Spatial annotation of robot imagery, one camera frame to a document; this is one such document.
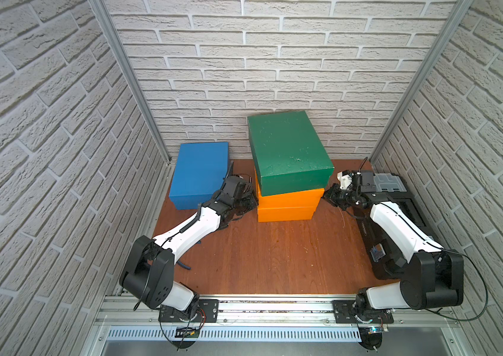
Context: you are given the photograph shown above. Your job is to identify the orange shoebox front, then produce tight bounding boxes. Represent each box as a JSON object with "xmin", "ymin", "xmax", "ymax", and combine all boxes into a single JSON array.
[{"xmin": 254, "ymin": 173, "xmax": 324, "ymax": 209}]

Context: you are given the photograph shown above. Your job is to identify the orange shoebox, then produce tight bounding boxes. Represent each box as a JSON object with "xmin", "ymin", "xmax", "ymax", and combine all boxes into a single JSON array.
[
  {"xmin": 254, "ymin": 173, "xmax": 324, "ymax": 209},
  {"xmin": 257, "ymin": 206, "xmax": 316, "ymax": 223}
]

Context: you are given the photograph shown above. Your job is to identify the green shoebox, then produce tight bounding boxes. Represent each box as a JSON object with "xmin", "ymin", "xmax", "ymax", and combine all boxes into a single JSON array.
[{"xmin": 247, "ymin": 111, "xmax": 335, "ymax": 197}]

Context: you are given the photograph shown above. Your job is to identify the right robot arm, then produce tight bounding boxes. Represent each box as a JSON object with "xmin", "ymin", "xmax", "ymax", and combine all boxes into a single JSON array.
[{"xmin": 323, "ymin": 170, "xmax": 464, "ymax": 323}]

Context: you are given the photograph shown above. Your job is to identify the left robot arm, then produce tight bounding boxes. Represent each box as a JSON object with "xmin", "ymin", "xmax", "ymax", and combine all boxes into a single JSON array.
[{"xmin": 119, "ymin": 175, "xmax": 258, "ymax": 318}]

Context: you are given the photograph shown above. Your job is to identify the blue shoebox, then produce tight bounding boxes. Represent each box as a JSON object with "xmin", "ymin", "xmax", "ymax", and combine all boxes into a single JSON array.
[{"xmin": 169, "ymin": 142, "xmax": 229, "ymax": 210}]

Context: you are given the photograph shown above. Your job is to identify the orange shoebox rear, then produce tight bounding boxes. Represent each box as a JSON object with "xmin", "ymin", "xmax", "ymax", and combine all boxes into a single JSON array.
[{"xmin": 257, "ymin": 206, "xmax": 316, "ymax": 223}]

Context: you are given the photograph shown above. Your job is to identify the black plastic toolbox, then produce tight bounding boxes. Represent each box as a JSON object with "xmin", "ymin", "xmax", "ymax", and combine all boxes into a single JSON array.
[{"xmin": 352, "ymin": 171, "xmax": 444, "ymax": 280}]

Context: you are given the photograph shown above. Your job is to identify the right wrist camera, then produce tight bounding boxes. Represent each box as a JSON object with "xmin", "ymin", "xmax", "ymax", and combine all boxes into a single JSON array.
[{"xmin": 337, "ymin": 170, "xmax": 352, "ymax": 191}]

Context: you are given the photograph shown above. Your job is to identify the blue handled pliers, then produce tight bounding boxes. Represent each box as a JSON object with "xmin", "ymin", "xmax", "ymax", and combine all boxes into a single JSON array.
[{"xmin": 177, "ymin": 261, "xmax": 192, "ymax": 271}]

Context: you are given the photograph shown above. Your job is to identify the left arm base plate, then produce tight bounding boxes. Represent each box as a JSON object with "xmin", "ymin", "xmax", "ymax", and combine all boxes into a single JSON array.
[{"xmin": 159, "ymin": 299, "xmax": 219, "ymax": 325}]

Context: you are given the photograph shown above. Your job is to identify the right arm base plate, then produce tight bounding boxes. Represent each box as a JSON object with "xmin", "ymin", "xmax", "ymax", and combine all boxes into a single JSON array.
[{"xmin": 332, "ymin": 300, "xmax": 394, "ymax": 324}]

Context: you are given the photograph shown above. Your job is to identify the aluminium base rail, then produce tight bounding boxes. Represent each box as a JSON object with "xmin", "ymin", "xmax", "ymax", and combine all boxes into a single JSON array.
[{"xmin": 89, "ymin": 293, "xmax": 461, "ymax": 349}]

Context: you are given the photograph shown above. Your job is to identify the right corner aluminium post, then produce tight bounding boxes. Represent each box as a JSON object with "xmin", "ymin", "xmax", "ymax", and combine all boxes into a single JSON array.
[{"xmin": 369, "ymin": 0, "xmax": 473, "ymax": 164}]

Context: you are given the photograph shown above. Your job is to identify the corner aluminium post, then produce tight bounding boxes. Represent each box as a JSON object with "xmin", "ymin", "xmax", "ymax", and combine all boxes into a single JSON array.
[
  {"xmin": 90, "ymin": 0, "xmax": 171, "ymax": 165},
  {"xmin": 369, "ymin": 0, "xmax": 473, "ymax": 164}
]

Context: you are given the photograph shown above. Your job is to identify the left corner aluminium post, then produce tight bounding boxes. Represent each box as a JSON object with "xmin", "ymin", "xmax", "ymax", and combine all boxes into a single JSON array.
[{"xmin": 90, "ymin": 0, "xmax": 171, "ymax": 165}]

